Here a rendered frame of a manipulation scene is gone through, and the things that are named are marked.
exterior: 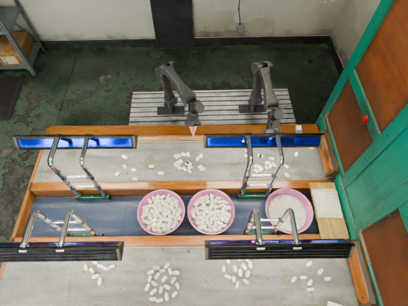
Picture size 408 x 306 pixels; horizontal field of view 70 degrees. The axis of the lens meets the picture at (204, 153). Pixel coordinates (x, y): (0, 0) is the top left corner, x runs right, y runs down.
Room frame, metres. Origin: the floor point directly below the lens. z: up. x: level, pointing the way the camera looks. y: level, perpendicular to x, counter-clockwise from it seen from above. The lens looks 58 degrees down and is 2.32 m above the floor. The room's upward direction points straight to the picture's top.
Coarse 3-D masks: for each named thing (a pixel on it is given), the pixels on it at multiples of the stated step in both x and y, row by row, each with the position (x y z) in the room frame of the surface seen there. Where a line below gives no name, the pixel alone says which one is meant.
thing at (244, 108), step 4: (248, 104) 1.43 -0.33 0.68; (256, 104) 1.38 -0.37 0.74; (260, 104) 1.43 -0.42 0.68; (240, 108) 1.40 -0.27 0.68; (244, 108) 1.40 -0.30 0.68; (248, 108) 1.39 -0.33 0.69; (252, 108) 1.37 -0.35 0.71; (256, 108) 1.38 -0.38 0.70; (260, 108) 1.40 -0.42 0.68; (264, 108) 1.40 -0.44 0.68; (240, 112) 1.36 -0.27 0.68; (244, 112) 1.36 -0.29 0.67; (248, 112) 1.36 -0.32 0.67; (252, 112) 1.36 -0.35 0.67; (256, 112) 1.37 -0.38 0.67; (260, 112) 1.37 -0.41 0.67
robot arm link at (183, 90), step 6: (162, 66) 1.33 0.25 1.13; (168, 66) 1.34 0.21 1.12; (156, 72) 1.38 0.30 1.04; (162, 72) 1.33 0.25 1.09; (168, 72) 1.31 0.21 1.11; (174, 72) 1.31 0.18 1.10; (168, 78) 1.30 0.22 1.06; (174, 78) 1.27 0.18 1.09; (174, 84) 1.25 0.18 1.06; (180, 84) 1.24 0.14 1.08; (180, 90) 1.20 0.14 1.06; (186, 90) 1.21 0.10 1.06; (180, 96) 1.19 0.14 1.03; (186, 96) 1.18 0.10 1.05; (192, 96) 1.19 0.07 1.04; (186, 102) 1.15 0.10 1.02
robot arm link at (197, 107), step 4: (196, 96) 1.20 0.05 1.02; (184, 100) 1.16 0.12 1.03; (192, 100) 1.18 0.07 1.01; (196, 100) 1.14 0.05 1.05; (184, 104) 1.16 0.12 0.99; (192, 104) 1.13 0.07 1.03; (196, 104) 1.10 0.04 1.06; (200, 104) 1.11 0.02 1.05; (192, 108) 1.11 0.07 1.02; (196, 108) 1.09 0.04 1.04; (200, 108) 1.10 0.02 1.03; (204, 108) 1.10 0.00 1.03; (196, 112) 1.10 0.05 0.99; (200, 112) 1.08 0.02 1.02
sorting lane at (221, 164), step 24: (144, 144) 1.04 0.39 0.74; (168, 144) 1.04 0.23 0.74; (192, 144) 1.04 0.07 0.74; (48, 168) 0.86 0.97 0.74; (72, 168) 0.86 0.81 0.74; (96, 168) 0.86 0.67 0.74; (120, 168) 0.86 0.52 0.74; (144, 168) 0.86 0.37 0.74; (168, 168) 0.86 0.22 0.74; (192, 168) 0.86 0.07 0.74; (216, 168) 0.86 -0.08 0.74; (240, 168) 0.86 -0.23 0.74; (264, 168) 0.86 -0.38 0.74; (288, 168) 0.86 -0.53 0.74; (312, 168) 0.87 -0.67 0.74
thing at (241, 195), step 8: (248, 136) 0.84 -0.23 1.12; (280, 136) 0.85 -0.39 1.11; (248, 144) 0.79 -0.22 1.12; (280, 144) 0.79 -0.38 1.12; (248, 152) 0.75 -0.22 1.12; (280, 152) 0.74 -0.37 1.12; (248, 160) 0.71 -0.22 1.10; (280, 160) 0.71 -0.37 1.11; (248, 168) 0.69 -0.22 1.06; (280, 168) 0.69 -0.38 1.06; (248, 176) 0.69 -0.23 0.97; (256, 176) 0.69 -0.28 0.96; (264, 176) 0.69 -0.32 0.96; (272, 176) 0.69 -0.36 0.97; (248, 184) 0.70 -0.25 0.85; (256, 184) 0.70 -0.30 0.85; (264, 184) 0.70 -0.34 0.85; (272, 184) 0.69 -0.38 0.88; (240, 192) 0.70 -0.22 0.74; (248, 192) 0.71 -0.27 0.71; (256, 192) 0.71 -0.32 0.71; (264, 192) 0.71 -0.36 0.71
